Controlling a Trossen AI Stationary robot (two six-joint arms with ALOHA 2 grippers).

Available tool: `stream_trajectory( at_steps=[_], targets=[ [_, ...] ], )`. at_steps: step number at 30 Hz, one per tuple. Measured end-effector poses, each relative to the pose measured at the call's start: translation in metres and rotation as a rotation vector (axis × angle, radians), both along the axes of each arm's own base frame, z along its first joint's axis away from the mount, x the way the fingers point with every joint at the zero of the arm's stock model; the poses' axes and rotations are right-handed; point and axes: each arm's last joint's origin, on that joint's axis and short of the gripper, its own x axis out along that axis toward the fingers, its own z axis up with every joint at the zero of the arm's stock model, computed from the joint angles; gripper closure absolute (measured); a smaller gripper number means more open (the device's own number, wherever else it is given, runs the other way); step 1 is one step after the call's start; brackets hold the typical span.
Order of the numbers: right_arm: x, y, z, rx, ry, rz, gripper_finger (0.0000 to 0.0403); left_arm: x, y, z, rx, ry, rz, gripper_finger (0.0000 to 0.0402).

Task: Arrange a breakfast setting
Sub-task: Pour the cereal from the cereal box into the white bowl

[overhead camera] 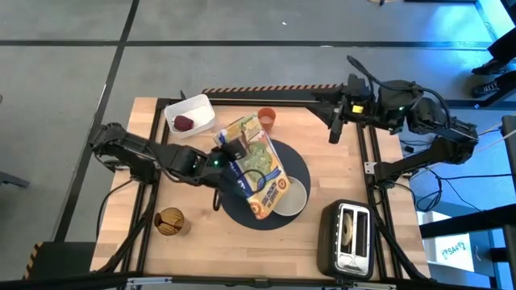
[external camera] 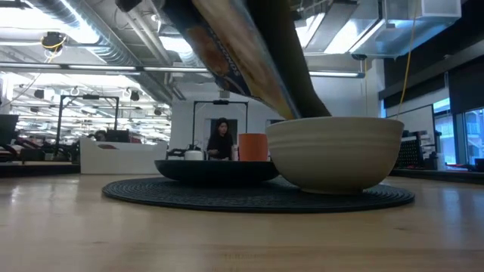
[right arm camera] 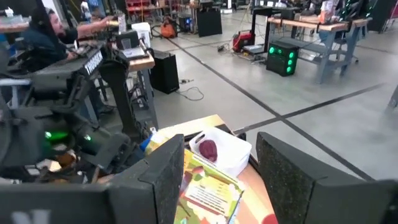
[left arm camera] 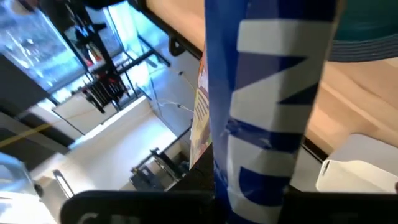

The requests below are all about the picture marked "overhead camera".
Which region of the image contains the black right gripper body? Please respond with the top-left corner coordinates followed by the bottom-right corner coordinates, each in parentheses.
top-left (337, 73), bottom-right (380, 126)

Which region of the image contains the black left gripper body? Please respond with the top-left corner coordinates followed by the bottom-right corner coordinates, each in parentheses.
top-left (210, 138), bottom-right (248, 170)

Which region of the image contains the colourful cereal box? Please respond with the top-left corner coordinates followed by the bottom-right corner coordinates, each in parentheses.
top-left (212, 114), bottom-right (291, 221)

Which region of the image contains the dark red fruit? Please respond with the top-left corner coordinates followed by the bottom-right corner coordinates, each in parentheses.
top-left (173, 114), bottom-right (195, 133)

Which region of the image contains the bagel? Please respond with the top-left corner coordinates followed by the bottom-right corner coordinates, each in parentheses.
top-left (340, 212), bottom-right (355, 246)

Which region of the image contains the orange cup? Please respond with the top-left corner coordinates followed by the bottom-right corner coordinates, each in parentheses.
top-left (256, 106), bottom-right (277, 132)

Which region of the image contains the dark round placemat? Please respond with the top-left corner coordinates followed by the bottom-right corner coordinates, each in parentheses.
top-left (220, 139), bottom-right (312, 231)

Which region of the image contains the white plastic bin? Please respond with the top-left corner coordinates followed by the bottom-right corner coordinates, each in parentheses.
top-left (163, 93), bottom-right (217, 140)

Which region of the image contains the hazard-striped black bar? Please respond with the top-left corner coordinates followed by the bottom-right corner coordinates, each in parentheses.
top-left (201, 83), bottom-right (343, 102)

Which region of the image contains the white bowl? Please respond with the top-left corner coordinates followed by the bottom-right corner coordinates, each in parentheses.
top-left (272, 176), bottom-right (308, 218)

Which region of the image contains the amber glass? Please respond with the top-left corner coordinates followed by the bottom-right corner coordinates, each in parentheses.
top-left (153, 206), bottom-right (186, 237)

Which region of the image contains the black desk foot bar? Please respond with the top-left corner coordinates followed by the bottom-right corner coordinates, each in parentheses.
top-left (439, 90), bottom-right (516, 110)

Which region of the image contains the black and chrome toaster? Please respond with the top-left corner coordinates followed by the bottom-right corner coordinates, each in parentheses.
top-left (316, 199), bottom-right (377, 281)

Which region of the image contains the person's shoe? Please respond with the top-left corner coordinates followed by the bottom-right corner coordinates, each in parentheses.
top-left (471, 78), bottom-right (502, 99)
top-left (471, 57), bottom-right (510, 77)

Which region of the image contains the black beam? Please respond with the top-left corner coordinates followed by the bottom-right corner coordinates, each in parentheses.
top-left (418, 203), bottom-right (516, 239)

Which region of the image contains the black upright panel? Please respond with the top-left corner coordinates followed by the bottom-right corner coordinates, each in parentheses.
top-left (501, 114), bottom-right (516, 186)

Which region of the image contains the person's leg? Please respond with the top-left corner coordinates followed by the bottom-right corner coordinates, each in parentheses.
top-left (486, 26), bottom-right (516, 62)

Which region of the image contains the white paper sign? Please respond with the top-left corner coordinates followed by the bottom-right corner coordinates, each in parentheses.
top-left (437, 234), bottom-right (476, 271)

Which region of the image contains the black box with hazard stripe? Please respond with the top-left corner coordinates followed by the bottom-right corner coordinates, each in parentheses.
top-left (23, 240), bottom-right (97, 281)

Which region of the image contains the grey furniture foot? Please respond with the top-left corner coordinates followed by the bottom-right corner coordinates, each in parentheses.
top-left (0, 171), bottom-right (31, 189)

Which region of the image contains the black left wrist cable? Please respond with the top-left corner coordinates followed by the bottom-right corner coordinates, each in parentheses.
top-left (212, 168), bottom-right (267, 213)

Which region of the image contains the black cable bundle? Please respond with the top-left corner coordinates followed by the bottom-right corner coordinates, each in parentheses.
top-left (372, 217), bottom-right (428, 281)
top-left (98, 180), bottom-right (160, 275)

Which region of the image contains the black floor cable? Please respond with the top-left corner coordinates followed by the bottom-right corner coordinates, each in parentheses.
top-left (402, 167), bottom-right (515, 214)

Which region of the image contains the black frame crossbar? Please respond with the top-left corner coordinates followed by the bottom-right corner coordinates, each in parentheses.
top-left (0, 271), bottom-right (516, 290)

